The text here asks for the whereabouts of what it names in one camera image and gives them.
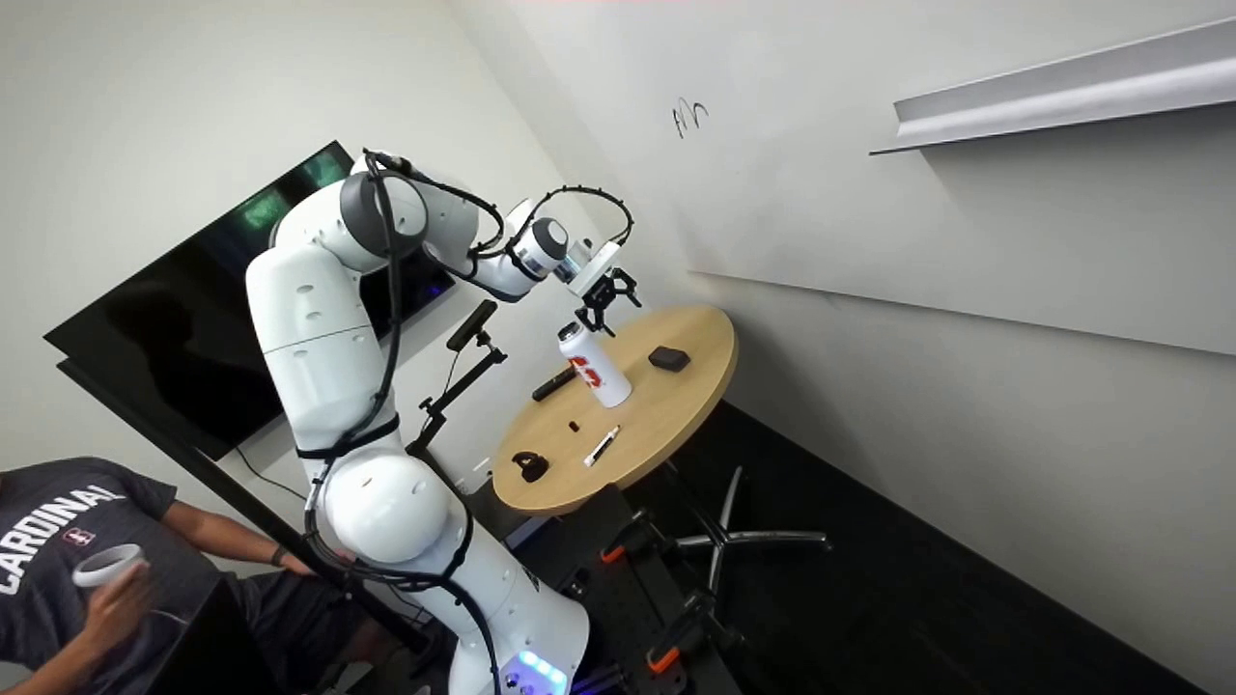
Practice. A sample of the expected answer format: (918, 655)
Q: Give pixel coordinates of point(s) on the white steel water bottle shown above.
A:
(600, 373)

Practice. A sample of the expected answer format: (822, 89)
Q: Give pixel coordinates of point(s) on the person left forearm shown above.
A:
(254, 540)

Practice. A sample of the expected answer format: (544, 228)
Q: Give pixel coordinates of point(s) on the black bottle lid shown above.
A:
(532, 466)

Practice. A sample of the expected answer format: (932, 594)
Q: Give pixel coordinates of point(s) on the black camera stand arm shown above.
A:
(462, 382)

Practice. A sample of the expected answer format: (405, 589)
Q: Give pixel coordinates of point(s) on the person right hand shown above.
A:
(123, 602)

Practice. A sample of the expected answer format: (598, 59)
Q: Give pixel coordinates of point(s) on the large white whiteboard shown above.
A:
(966, 233)

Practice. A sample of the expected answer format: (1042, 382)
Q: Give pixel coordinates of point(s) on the large black monitor screen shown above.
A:
(195, 322)

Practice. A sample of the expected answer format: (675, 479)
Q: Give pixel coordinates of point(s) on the black whiteboard eraser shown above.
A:
(670, 355)

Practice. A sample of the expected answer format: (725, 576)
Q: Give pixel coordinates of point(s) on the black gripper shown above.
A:
(604, 288)

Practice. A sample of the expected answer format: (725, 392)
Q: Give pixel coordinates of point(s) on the metal star-shaped table base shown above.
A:
(775, 538)

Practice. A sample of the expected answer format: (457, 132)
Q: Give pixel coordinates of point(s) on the person right forearm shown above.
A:
(58, 661)

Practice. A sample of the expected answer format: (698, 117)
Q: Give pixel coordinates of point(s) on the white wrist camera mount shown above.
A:
(590, 266)

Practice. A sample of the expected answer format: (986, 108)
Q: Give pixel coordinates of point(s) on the person in dark shirt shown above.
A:
(50, 566)

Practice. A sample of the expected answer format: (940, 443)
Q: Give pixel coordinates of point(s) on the white VR controller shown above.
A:
(103, 566)

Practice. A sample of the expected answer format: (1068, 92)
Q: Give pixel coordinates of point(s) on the black wristwatch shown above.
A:
(280, 555)

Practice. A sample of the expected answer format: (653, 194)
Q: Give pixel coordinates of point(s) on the black dry erase marker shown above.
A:
(600, 445)

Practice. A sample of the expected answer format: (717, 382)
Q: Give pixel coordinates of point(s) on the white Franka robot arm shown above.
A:
(309, 350)

